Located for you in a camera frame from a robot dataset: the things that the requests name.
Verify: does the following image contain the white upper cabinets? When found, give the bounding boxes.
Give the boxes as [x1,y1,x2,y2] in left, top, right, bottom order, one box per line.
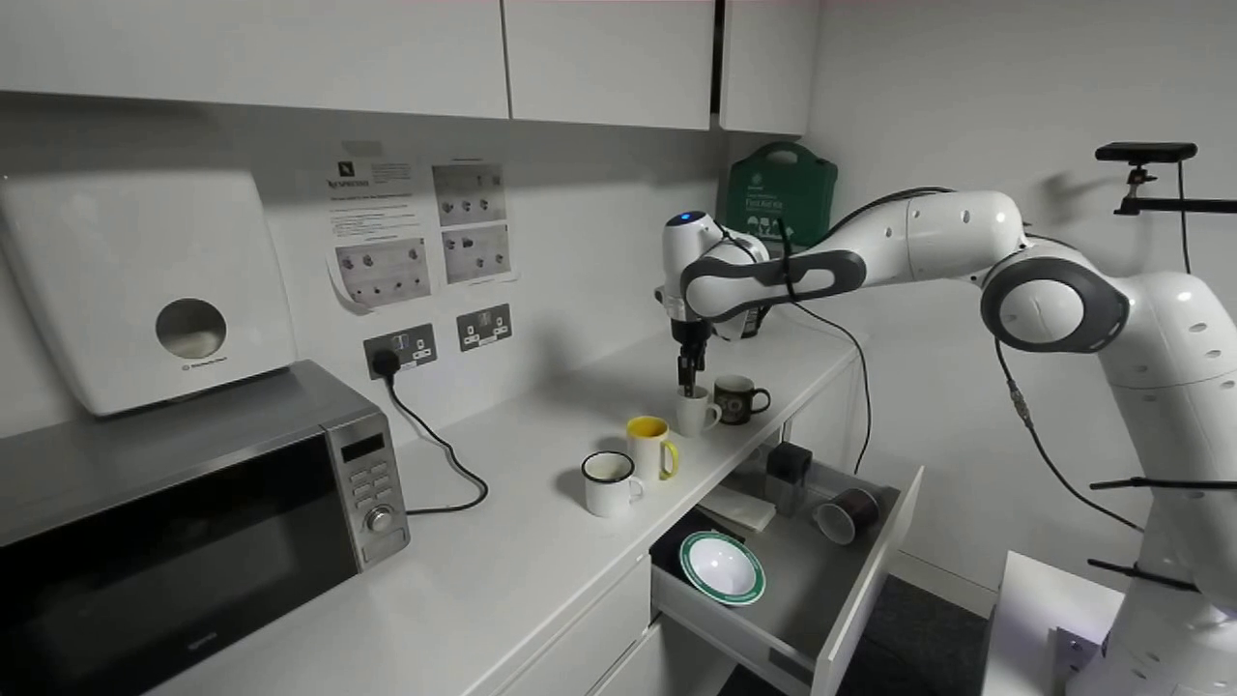
[0,0,822,137]

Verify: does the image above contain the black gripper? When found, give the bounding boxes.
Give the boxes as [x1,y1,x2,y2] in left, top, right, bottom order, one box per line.
[673,320,711,389]

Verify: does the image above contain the open white drawer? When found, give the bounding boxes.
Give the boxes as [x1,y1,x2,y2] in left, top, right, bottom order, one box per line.
[655,460,924,696]

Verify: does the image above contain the dark mug in drawer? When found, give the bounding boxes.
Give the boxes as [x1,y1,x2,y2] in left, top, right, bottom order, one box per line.
[812,489,880,544]

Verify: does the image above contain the black cube in drawer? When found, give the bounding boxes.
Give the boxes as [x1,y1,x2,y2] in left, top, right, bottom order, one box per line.
[764,442,812,485]

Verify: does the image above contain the black mug white inside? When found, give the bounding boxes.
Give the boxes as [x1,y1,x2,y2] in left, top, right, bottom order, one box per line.
[715,376,774,424]

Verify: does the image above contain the white bowl green rim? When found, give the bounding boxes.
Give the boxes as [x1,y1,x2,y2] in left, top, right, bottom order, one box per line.
[676,531,764,607]

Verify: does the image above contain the wall power socket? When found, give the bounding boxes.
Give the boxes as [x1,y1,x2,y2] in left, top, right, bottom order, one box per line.
[365,326,438,376]
[457,304,513,353]

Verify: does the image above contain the black microwave power cable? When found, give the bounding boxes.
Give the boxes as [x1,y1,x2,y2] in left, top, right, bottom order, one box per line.
[366,344,493,519]

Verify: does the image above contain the white paper towel dispenser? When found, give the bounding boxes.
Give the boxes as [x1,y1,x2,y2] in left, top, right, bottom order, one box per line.
[0,171,292,418]

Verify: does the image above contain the white enamel mug blue rim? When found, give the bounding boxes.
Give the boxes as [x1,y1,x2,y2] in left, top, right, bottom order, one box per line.
[579,449,643,519]

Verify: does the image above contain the yellow inside white mug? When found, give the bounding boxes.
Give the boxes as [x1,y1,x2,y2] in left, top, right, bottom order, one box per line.
[626,412,682,485]

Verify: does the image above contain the black camera on stand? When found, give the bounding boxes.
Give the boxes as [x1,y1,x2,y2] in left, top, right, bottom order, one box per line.
[1094,144,1200,165]

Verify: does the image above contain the wall power socket right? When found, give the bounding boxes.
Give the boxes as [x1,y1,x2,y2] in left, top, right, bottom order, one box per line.
[457,304,513,353]

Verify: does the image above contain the wall power socket left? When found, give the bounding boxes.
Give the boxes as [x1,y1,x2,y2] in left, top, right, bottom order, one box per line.
[365,326,438,376]

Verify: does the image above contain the small picture notice sheet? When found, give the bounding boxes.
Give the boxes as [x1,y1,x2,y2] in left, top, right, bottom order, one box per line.
[433,161,509,282]

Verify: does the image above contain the plain white mug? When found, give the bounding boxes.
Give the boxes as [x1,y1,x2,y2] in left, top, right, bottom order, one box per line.
[673,387,718,436]

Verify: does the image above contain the silver microwave oven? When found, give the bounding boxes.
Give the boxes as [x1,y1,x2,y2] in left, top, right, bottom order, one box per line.
[0,363,411,696]

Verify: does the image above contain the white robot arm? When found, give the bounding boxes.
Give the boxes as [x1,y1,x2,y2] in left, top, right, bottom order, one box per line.
[661,188,1237,696]

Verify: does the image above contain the white instruction poster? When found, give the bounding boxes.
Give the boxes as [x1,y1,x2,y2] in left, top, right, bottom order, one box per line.
[329,160,430,312]

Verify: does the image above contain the green first aid box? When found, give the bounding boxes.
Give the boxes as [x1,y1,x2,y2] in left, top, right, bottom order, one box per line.
[718,144,837,253]

